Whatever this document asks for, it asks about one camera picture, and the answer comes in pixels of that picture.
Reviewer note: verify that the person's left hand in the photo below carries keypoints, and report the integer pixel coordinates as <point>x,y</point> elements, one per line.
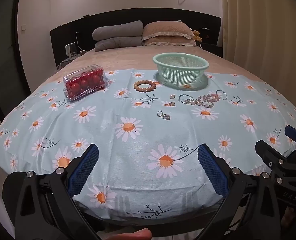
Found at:
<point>134,235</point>

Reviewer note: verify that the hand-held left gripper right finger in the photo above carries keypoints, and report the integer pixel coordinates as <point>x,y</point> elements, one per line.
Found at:
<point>211,170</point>

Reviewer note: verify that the silver bangle with charms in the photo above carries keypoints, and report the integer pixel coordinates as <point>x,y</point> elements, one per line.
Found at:
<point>181,99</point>

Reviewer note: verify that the black headboard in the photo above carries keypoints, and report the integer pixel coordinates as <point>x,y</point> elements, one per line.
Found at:
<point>138,16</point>

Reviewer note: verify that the beige bed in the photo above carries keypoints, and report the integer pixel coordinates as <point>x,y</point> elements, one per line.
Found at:
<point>128,57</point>

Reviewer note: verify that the grey pillow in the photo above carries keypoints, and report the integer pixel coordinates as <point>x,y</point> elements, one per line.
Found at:
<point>118,30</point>
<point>118,43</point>

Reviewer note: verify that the black nightstand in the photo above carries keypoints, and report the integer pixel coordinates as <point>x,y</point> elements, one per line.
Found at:
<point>211,48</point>

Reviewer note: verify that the brown teddy bear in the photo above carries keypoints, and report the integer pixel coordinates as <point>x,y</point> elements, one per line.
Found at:
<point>196,35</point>

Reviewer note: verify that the white bedside device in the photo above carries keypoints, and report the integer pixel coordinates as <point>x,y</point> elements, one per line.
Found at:
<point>70,50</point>

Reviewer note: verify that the green plastic mesh basket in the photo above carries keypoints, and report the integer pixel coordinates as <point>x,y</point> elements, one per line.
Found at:
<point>180,71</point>

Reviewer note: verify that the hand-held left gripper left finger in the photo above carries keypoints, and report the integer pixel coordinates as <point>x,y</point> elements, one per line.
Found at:
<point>84,170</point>

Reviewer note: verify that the blue daisy print cloth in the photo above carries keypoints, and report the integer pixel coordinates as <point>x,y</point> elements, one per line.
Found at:
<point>128,110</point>

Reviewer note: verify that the clear box of cherry tomatoes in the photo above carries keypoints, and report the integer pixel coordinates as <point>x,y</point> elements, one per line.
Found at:
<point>84,82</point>

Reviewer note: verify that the cream curtain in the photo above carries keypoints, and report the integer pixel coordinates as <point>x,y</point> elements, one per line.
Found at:
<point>262,25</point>

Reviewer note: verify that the thin silver bangle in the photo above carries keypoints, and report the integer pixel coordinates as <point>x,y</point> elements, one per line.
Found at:
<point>225,95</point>

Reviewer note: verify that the beige ruffled pillow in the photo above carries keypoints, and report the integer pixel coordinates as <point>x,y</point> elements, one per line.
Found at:
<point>170,42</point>
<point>166,28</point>

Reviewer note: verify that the dark door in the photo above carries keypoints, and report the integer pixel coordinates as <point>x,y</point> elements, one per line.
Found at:
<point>5,45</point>

